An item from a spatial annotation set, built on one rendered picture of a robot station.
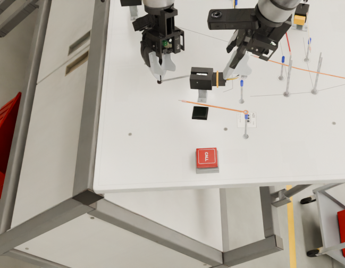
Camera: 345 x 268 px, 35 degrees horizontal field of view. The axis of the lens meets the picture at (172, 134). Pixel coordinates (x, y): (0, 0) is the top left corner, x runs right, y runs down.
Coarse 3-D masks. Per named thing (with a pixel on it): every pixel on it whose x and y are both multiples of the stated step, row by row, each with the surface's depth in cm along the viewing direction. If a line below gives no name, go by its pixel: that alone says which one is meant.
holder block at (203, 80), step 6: (192, 72) 139; (198, 72) 139; (204, 72) 138; (210, 72) 138; (192, 78) 138; (198, 78) 137; (204, 78) 137; (210, 78) 137; (192, 84) 139; (198, 84) 139; (204, 84) 138; (210, 84) 138
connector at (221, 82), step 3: (213, 72) 139; (216, 72) 139; (219, 72) 139; (222, 72) 139; (213, 75) 139; (219, 75) 139; (222, 75) 139; (213, 78) 138; (219, 78) 138; (222, 78) 138; (213, 81) 138; (219, 81) 138; (222, 81) 138; (225, 81) 138; (213, 84) 139; (219, 84) 139; (222, 84) 139
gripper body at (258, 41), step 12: (264, 24) 119; (276, 24) 117; (288, 24) 118; (240, 36) 124; (252, 36) 122; (264, 36) 122; (276, 36) 122; (252, 48) 125; (264, 48) 125; (276, 48) 122; (264, 60) 126
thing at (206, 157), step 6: (198, 150) 132; (204, 150) 132; (210, 150) 132; (216, 150) 131; (198, 156) 131; (204, 156) 131; (210, 156) 131; (216, 156) 130; (198, 162) 130; (204, 162) 130; (210, 162) 130; (216, 162) 129
